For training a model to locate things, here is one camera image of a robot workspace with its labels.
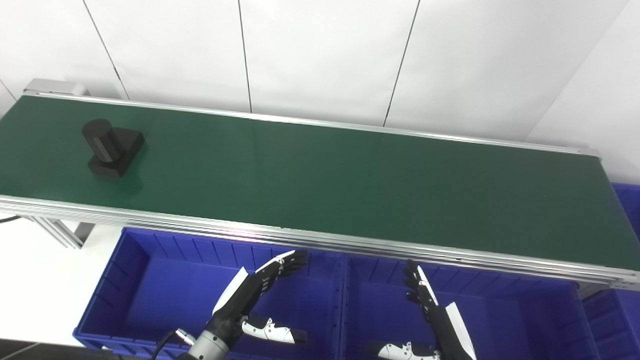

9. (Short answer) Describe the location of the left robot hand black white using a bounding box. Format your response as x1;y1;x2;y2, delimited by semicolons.
204;250;310;348

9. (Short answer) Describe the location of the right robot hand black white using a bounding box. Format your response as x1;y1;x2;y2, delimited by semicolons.
366;258;477;360

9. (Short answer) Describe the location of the black cylinder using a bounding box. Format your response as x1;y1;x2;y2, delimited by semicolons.
81;118;146;179

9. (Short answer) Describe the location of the blue plastic bin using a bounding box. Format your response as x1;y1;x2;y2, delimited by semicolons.
582;182;640;360
73;227;348;360
340;255;601;360

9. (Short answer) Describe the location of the green conveyor belt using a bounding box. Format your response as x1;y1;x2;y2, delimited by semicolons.
0;95;640;273
0;77;640;292

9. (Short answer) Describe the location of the aluminium conveyor leg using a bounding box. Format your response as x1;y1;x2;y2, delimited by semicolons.
30;216;96;249

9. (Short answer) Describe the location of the grey conveyor end housing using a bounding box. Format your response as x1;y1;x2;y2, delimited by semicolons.
22;77;91;97

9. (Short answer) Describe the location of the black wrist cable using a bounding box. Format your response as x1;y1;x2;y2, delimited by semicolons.
150;327;197;360

